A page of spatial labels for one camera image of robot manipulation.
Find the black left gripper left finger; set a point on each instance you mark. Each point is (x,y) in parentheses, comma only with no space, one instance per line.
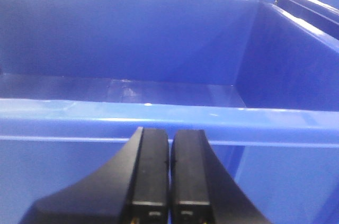
(131,187)

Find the large blue bin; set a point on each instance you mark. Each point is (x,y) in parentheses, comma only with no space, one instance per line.
(78,77)

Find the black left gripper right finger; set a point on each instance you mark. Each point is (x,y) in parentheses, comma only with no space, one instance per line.
(202,191)

